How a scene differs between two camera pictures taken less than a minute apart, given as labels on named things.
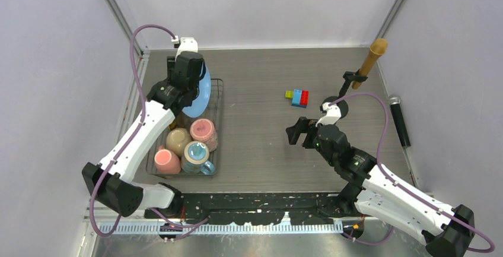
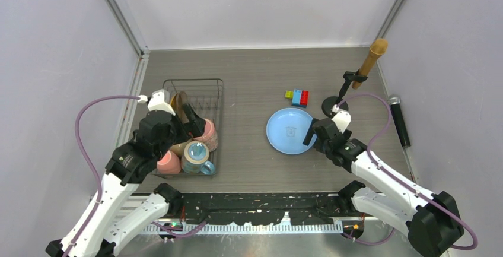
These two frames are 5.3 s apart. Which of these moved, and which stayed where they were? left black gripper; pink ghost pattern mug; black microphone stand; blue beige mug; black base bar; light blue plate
Moved: left black gripper; light blue plate
Stayed: blue beige mug; black base bar; black microphone stand; pink ghost pattern mug
